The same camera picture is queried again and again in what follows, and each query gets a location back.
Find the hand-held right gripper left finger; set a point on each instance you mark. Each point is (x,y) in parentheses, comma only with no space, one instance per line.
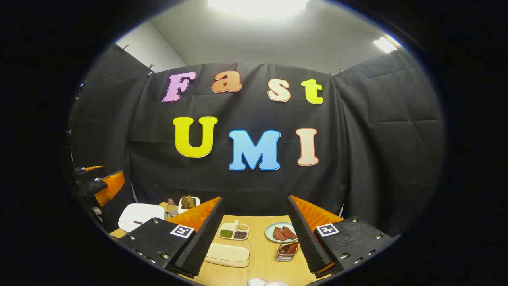
(202,242)

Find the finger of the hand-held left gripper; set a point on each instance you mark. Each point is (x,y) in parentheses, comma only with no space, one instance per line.
(113,184)
(89,168)

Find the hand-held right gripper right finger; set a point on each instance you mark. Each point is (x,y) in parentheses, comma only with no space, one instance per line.
(305,242)

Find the brown wooden spoon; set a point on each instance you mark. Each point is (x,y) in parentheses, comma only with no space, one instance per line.
(289,248)

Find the clear plastic rice box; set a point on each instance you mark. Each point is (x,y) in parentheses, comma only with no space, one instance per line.
(228,254)

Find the white rice cooker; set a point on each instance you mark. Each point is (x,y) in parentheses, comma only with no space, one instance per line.
(139,216)

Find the brown steak piece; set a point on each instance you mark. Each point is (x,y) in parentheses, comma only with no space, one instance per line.
(279,234)
(289,232)

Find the white divided bean tray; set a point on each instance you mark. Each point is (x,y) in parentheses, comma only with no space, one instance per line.
(234,231)

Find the pale green plate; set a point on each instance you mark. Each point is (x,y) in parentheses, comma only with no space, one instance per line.
(272,234)

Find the white toaster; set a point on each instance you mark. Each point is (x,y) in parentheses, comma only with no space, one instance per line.
(194,206)

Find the brown toast slice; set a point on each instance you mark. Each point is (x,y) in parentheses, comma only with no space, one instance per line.
(187,201)

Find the clear plastic water bottle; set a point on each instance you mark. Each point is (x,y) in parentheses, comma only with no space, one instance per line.
(172,207)

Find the black backdrop cloth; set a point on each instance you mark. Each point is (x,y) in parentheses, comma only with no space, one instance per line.
(246,186)

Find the small ceiling light panel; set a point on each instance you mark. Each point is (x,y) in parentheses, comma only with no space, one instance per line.
(385,44)

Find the large ceiling light panel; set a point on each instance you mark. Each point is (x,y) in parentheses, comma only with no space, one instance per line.
(258,7)

